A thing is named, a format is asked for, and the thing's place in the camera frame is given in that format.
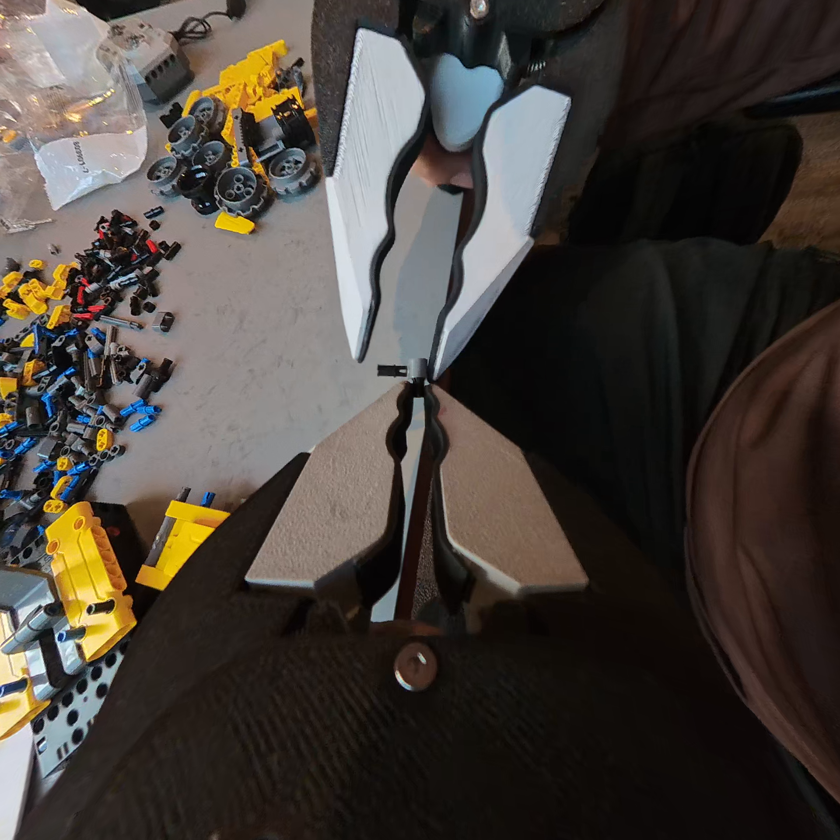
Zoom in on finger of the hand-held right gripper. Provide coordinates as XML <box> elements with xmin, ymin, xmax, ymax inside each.
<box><xmin>428</xmin><ymin>84</ymin><xmax>573</xmax><ymax>383</ymax></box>
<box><xmin>325</xmin><ymin>28</ymin><xmax>429</xmax><ymax>364</ymax></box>

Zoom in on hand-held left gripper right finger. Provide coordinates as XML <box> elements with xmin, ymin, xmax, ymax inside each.
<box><xmin>425</xmin><ymin>384</ymin><xmax>589</xmax><ymax>623</ymax></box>

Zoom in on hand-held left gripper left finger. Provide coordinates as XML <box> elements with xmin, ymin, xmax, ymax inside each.
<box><xmin>244</xmin><ymin>382</ymin><xmax>408</xmax><ymax>614</ymax></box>

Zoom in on person's right forearm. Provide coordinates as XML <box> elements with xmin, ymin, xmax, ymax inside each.
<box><xmin>617</xmin><ymin>0</ymin><xmax>840</xmax><ymax>152</ymax></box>

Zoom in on grey desk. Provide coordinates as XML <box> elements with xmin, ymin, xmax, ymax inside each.
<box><xmin>0</xmin><ymin>0</ymin><xmax>473</xmax><ymax>840</ymax></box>

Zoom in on person's right hand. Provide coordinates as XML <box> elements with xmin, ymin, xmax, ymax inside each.
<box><xmin>419</xmin><ymin>133</ymin><xmax>476</xmax><ymax>193</ymax></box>

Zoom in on yellow grey toy vehicle chassis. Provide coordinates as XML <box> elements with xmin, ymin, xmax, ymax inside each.
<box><xmin>184</xmin><ymin>39</ymin><xmax>322</xmax><ymax>198</ymax></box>

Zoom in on yellow curved panel assembly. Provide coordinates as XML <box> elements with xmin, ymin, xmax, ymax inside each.
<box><xmin>136</xmin><ymin>487</ymin><xmax>231</xmax><ymax>592</ymax></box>

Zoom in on black rubber tyre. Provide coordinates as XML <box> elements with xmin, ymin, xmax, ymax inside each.
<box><xmin>177</xmin><ymin>167</ymin><xmax>221</xmax><ymax>216</ymax></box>

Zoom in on person's black trousers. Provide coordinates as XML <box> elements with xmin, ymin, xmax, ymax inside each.
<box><xmin>453</xmin><ymin>236</ymin><xmax>840</xmax><ymax>592</ymax></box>

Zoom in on grey motor block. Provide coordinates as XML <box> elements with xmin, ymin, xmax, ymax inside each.
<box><xmin>108</xmin><ymin>20</ymin><xmax>194</xmax><ymax>105</ymax></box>

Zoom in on black block with yellow beams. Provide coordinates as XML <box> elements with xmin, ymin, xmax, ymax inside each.
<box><xmin>0</xmin><ymin>502</ymin><xmax>148</xmax><ymax>778</ymax></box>

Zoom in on pile of small building pieces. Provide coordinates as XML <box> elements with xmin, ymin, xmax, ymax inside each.
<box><xmin>0</xmin><ymin>210</ymin><xmax>181</xmax><ymax>565</ymax></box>

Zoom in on small clear parts bag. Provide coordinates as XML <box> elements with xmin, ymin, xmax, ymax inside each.
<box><xmin>0</xmin><ymin>0</ymin><xmax>148</xmax><ymax>211</ymax></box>

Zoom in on black cable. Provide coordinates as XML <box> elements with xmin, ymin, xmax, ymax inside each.
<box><xmin>177</xmin><ymin>0</ymin><xmax>247</xmax><ymax>40</ymax></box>

